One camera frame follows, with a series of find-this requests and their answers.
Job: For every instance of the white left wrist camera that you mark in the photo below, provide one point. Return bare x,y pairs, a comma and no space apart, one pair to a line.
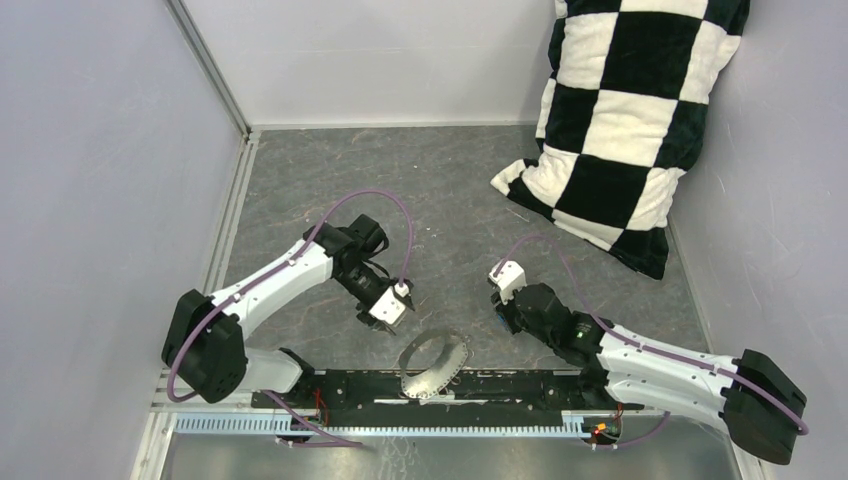
389,308

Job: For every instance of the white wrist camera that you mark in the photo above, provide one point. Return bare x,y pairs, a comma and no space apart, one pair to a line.
389,308
507,278

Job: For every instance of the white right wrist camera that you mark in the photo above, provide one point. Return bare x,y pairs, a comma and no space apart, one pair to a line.
507,278

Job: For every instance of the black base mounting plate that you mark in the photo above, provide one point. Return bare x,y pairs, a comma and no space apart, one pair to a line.
473,398

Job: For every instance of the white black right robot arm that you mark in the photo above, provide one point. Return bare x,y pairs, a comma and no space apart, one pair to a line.
749,398

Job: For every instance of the black white checkered pillow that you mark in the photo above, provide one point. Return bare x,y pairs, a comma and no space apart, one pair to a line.
623,117

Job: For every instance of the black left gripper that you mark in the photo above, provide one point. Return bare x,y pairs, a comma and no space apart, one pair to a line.
372,322

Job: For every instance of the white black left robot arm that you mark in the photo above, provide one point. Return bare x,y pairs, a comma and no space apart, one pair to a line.
206,338

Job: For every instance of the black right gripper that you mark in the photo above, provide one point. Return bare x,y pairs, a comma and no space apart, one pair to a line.
503,311

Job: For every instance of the aluminium frame rail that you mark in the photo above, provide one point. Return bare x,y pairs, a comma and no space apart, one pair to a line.
239,178

